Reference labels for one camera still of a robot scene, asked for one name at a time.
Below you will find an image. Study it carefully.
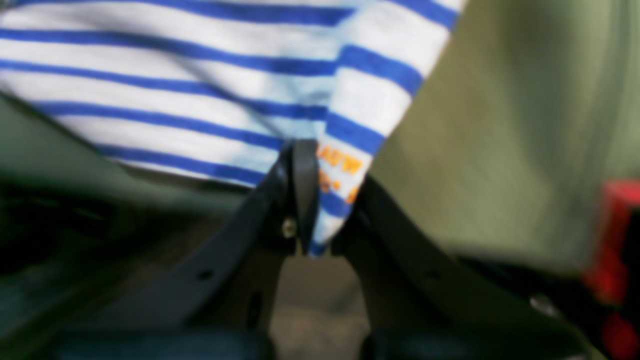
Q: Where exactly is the blue white striped t-shirt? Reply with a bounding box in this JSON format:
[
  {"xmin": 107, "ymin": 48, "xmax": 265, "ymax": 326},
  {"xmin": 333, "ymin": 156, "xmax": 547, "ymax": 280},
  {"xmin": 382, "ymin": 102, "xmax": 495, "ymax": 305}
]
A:
[{"xmin": 1, "ymin": 0, "xmax": 467, "ymax": 256}]

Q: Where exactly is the red clamp at right edge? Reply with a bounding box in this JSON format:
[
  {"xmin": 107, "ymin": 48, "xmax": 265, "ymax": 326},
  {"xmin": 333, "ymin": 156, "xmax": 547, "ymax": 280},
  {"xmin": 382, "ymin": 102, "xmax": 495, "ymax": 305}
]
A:
[{"xmin": 585, "ymin": 180, "xmax": 640, "ymax": 360}]

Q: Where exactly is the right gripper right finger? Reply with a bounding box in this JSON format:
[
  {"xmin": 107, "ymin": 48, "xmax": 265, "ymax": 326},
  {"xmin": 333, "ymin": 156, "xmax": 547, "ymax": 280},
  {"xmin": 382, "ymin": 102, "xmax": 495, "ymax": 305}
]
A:
[{"xmin": 333, "ymin": 177, "xmax": 594, "ymax": 360}]

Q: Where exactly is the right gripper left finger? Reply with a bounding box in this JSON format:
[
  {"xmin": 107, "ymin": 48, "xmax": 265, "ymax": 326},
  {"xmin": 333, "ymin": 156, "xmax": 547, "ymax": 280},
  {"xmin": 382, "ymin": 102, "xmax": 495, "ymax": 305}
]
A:
[{"xmin": 50, "ymin": 139, "xmax": 318, "ymax": 360}]

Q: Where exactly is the green table cloth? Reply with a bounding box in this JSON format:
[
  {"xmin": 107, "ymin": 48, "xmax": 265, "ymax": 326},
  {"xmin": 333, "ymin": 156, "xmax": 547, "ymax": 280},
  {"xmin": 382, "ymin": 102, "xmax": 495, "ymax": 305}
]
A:
[{"xmin": 0, "ymin": 0, "xmax": 640, "ymax": 276}]

